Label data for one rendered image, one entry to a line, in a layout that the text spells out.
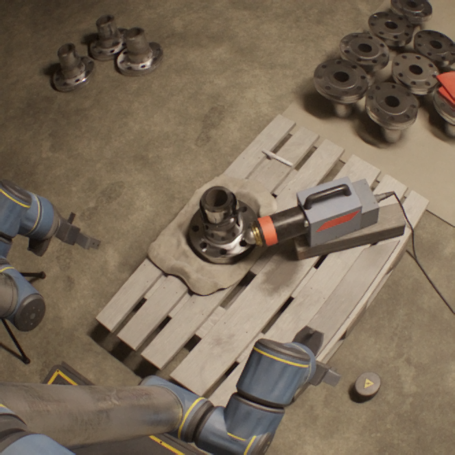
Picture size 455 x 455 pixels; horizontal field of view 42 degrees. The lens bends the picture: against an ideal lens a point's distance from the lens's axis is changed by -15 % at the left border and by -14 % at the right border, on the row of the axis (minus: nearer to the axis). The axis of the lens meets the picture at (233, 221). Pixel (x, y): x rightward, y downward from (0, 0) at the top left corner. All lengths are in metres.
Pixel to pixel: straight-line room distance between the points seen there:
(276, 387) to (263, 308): 1.34
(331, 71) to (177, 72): 0.87
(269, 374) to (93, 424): 0.41
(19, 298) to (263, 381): 0.56
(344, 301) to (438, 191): 0.78
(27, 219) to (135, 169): 1.60
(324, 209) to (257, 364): 1.27
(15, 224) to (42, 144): 1.90
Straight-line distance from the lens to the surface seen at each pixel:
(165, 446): 2.12
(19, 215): 1.48
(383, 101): 2.89
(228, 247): 2.53
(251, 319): 2.45
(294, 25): 3.65
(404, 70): 3.07
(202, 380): 2.38
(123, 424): 0.95
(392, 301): 2.64
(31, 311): 1.42
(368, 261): 2.52
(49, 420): 0.75
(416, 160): 3.01
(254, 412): 1.15
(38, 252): 1.65
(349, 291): 2.46
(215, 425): 1.18
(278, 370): 1.14
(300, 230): 2.38
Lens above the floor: 2.38
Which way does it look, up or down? 58 degrees down
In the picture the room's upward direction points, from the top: 11 degrees counter-clockwise
